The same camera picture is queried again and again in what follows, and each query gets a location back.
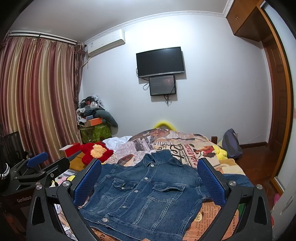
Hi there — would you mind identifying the blue denim jacket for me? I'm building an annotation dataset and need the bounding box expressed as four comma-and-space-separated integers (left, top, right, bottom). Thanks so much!
78, 149, 254, 241

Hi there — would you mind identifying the clutter pile of clothes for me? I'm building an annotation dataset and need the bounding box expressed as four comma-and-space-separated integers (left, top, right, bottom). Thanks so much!
76, 94, 105, 126

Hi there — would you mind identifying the red box beside bed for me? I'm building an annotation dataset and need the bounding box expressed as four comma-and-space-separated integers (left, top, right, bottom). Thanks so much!
59, 143, 81, 158

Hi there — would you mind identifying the red plush toy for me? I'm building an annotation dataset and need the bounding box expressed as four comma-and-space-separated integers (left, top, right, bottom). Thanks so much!
80, 142, 113, 165

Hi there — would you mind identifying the green patterned storage box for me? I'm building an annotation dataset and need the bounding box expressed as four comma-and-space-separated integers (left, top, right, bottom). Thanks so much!
79, 123, 111, 144

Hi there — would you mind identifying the orange shoe box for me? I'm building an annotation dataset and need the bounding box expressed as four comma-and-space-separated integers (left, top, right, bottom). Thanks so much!
84, 118, 103, 128

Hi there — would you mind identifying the beige green plush blanket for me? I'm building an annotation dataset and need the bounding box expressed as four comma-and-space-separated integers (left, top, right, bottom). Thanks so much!
219, 159, 245, 175

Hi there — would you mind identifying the white cloth on bed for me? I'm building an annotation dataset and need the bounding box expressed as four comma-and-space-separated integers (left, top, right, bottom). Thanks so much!
102, 136, 131, 152

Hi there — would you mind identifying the grey pillow on pile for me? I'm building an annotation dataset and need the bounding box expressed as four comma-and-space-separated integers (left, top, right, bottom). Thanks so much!
94, 110, 118, 128

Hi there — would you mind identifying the yellow fleece blanket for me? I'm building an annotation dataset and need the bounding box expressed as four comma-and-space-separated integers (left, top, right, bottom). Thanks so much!
212, 144, 228, 161

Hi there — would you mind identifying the striped red gold curtain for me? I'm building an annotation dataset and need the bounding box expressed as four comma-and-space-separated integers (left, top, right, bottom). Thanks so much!
1, 37, 85, 165

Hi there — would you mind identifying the grey purple backpack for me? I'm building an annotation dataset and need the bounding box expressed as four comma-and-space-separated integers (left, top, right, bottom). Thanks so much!
222, 128, 242, 159

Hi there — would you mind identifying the newspaper print bed blanket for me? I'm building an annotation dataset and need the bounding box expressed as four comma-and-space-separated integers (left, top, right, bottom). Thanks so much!
55, 127, 246, 241

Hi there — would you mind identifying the white air conditioner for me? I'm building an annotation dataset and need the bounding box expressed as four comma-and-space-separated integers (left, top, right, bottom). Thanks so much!
86, 29, 125, 57

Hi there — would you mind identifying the small black wall monitor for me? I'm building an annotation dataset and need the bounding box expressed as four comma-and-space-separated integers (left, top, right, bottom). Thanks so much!
149, 75, 176, 96

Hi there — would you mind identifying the wall mounted black television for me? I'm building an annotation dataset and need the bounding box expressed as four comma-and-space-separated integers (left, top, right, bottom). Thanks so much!
136, 47, 185, 78

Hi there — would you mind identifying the brown wooden wall cabinet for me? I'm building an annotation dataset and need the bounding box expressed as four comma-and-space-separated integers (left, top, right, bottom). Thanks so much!
226, 0, 272, 42

